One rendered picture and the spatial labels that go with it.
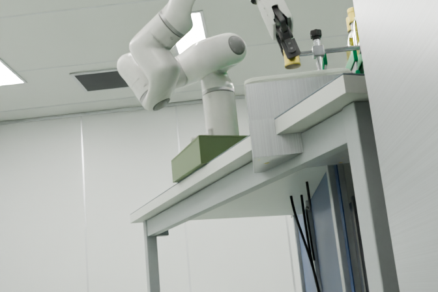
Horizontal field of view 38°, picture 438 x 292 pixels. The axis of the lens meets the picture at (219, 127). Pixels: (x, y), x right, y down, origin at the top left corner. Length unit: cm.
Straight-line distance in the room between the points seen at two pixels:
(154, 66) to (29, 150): 660
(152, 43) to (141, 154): 618
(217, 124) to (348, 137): 72
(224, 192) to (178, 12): 48
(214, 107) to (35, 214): 623
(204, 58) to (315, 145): 59
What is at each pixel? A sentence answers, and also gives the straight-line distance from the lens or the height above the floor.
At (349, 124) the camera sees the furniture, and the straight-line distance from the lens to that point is 111.
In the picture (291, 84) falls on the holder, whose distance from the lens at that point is 130.
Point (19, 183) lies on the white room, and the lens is 803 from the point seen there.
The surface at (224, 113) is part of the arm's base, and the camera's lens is 178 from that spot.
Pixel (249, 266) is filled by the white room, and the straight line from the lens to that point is 740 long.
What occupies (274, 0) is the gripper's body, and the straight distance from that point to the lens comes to 141.
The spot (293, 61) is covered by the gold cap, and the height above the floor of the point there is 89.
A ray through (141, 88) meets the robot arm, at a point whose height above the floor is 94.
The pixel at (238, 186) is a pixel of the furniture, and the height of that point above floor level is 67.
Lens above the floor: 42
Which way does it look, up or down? 15 degrees up
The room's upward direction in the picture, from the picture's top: 6 degrees counter-clockwise
